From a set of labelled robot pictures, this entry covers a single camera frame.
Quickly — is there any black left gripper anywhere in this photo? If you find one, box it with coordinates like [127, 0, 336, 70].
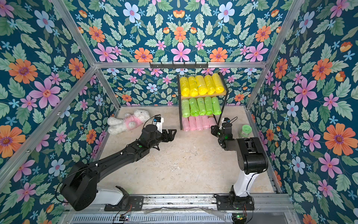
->
[147, 129, 177, 150]

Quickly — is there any pink trash bag roll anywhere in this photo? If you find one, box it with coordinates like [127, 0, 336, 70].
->
[181, 117, 190, 132]
[201, 115, 210, 129]
[208, 117, 217, 127]
[188, 116, 197, 131]
[195, 116, 204, 131]

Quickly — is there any green trash bag roll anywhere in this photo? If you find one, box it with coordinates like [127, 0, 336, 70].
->
[189, 98, 200, 117]
[204, 97, 213, 116]
[197, 98, 206, 116]
[212, 97, 222, 115]
[181, 99, 190, 118]

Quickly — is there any yellow trash bag roll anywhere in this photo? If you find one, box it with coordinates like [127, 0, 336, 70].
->
[180, 77, 190, 97]
[188, 76, 199, 97]
[195, 75, 208, 95]
[212, 73, 225, 94]
[204, 75, 216, 95]

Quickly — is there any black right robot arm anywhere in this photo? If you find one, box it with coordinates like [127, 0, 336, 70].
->
[210, 122, 269, 198]

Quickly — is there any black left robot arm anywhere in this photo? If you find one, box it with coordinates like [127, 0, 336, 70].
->
[60, 124, 177, 211]

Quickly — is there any white pink plush toy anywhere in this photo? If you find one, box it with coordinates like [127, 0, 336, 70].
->
[107, 110, 150, 135]

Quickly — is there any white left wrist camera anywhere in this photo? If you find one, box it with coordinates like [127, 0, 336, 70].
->
[153, 116, 164, 132]

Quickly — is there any wooden shelf with black frame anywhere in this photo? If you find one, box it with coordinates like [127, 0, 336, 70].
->
[176, 71, 229, 131]

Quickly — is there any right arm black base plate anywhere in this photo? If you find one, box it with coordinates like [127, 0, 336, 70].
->
[214, 194, 255, 211]

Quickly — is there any black wall hook rail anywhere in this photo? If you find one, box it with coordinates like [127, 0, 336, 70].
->
[149, 62, 209, 69]

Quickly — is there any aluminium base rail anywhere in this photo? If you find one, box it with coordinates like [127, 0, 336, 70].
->
[59, 193, 300, 224]

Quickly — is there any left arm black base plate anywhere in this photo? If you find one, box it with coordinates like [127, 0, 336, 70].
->
[104, 186, 144, 211]

